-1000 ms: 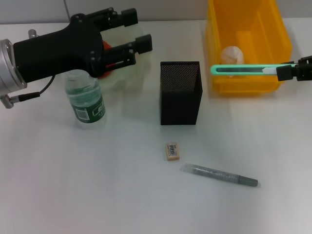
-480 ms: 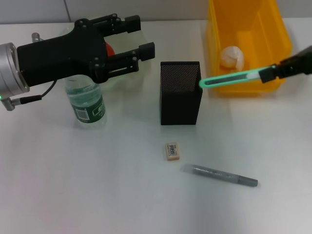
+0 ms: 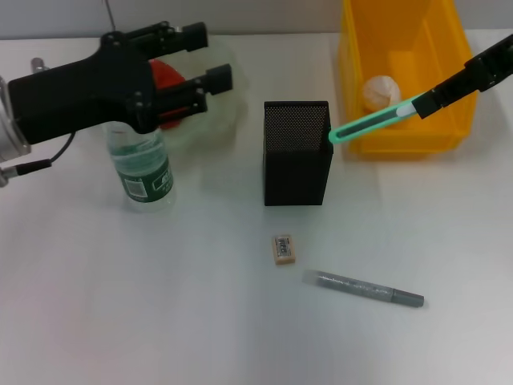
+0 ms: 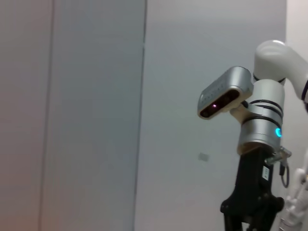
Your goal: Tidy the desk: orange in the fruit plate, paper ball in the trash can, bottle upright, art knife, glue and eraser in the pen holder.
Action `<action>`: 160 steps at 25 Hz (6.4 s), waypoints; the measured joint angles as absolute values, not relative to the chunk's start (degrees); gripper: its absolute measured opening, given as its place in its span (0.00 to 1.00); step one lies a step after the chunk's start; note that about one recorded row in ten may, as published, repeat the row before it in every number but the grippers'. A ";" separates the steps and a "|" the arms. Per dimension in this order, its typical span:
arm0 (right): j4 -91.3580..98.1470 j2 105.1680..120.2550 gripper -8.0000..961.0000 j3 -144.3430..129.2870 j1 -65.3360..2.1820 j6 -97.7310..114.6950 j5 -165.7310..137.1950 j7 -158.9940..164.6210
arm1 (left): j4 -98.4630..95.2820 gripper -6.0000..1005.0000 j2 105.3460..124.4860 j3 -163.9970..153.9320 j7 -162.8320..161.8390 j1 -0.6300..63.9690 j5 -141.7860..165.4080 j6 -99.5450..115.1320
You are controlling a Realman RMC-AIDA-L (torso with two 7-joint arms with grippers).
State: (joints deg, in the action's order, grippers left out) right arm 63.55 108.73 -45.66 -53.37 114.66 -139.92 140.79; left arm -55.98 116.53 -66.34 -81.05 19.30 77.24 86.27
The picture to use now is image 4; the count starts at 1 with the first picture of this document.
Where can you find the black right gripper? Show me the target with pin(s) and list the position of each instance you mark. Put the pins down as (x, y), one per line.
(252, 187)

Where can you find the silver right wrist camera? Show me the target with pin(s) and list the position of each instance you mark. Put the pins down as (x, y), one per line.
(223, 96)

